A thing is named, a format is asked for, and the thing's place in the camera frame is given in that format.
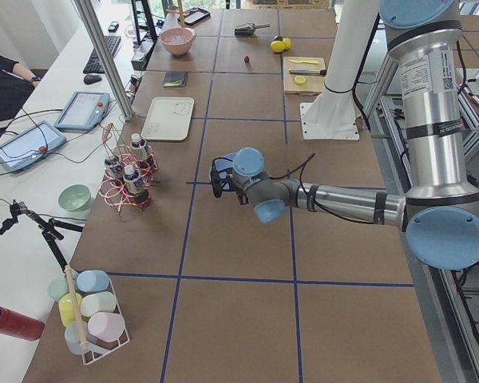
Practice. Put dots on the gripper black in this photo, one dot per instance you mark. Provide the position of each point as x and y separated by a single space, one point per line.
216 189

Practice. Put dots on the blue plate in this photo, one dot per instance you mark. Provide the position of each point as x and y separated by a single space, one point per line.
223 165

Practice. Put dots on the cream bear tray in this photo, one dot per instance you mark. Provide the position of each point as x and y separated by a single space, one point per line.
168 119

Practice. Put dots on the tea bottle lower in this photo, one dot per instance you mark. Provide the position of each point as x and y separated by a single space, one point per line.
135 185

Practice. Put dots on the tea bottle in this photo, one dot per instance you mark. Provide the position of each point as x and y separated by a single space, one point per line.
139 147
114 169
135 185

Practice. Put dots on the tea bottle left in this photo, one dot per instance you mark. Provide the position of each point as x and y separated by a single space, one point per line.
139 147

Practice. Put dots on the tea bottle right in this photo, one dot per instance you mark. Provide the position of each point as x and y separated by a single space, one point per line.
114 169

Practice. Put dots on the grey folded cloth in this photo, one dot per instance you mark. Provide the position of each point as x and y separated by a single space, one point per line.
175 79

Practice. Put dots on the wooden cutting board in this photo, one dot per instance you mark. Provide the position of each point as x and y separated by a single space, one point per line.
314 84

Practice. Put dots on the half lemon slice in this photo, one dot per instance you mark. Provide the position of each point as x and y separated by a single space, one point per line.
300 80

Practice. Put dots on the yellow lemon front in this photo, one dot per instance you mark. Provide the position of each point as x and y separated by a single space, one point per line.
277 46

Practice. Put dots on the yellow lemon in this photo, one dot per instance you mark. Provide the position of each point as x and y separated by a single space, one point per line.
287 43
277 46

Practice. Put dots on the pink bowl of ice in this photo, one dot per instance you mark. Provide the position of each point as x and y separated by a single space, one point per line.
178 41

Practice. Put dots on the yellow plastic knife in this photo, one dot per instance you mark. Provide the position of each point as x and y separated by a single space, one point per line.
309 62

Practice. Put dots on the mint green bowl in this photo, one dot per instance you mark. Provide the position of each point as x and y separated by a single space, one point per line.
75 198

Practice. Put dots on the metal ice scoop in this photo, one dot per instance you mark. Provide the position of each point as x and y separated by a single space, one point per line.
248 29

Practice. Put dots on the yellow lemon rear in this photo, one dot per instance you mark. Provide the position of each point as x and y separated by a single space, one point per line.
287 43

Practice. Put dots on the far teach pendant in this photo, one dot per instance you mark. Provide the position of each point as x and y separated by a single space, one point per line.
83 111

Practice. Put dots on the teach pendant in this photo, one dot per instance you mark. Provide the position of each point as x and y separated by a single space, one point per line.
83 111
30 146

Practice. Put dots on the blue cup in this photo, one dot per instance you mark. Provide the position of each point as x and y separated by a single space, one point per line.
92 281

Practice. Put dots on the black computer mouse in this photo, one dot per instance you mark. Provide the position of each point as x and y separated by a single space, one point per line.
90 79

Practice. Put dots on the white cup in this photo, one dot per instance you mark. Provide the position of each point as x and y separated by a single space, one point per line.
104 301

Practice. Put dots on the pink cup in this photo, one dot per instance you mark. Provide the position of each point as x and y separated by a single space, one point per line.
106 326

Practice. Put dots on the near teach pendant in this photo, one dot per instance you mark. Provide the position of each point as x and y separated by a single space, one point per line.
30 146

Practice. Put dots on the yellow cup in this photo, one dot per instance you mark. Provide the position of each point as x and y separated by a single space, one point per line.
65 306

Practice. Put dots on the pale green cup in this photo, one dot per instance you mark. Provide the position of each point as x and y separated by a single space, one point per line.
58 288

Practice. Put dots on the seated person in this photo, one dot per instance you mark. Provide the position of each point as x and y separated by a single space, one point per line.
16 85

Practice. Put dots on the red cylinder can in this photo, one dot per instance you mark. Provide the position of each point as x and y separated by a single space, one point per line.
18 325

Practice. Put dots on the copper wire bottle rack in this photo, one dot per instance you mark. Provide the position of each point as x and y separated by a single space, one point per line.
117 196

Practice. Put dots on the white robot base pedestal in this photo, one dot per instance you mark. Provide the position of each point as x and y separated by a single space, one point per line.
332 116

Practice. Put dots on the white wire cup rack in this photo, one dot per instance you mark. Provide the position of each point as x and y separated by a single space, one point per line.
77 337

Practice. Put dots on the aluminium frame post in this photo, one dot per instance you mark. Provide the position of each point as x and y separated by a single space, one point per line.
93 27

